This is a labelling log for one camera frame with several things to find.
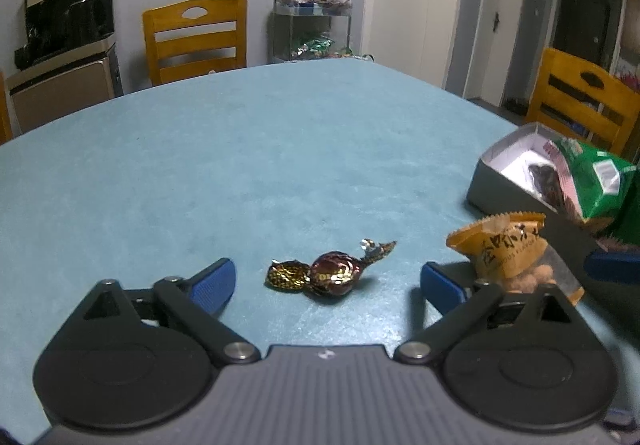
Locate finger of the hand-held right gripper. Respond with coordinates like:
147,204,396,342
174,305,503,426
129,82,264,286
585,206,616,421
584,250,640,282

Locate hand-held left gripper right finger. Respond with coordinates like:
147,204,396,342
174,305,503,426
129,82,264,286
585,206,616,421
394,262,581,365

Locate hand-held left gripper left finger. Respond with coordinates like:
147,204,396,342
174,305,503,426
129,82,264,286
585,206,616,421
75,257,262,367

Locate tan peanut bag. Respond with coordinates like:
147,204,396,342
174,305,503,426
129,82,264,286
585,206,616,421
446,212,586,306

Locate green snack bag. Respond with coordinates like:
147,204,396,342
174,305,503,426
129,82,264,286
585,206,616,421
547,138,640,233

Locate brown foil candy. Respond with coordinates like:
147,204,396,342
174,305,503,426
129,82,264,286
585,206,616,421
265,239,398,298

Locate grey cardboard box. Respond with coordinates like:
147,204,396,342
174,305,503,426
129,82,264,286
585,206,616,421
466,122,640,251

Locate wooden chair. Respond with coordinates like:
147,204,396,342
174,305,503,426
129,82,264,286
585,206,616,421
142,0,248,87
525,48,640,156
0,70,13,143

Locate black and gold water dispenser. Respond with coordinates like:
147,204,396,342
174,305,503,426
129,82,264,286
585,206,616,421
5,0,125,133

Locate dark door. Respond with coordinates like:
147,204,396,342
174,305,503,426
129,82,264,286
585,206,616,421
552,0,626,71

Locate green wrapped candies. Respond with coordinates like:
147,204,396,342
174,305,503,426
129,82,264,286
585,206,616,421
292,38,335,60

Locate glass shelf rack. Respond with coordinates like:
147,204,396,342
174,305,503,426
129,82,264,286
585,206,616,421
272,0,355,63

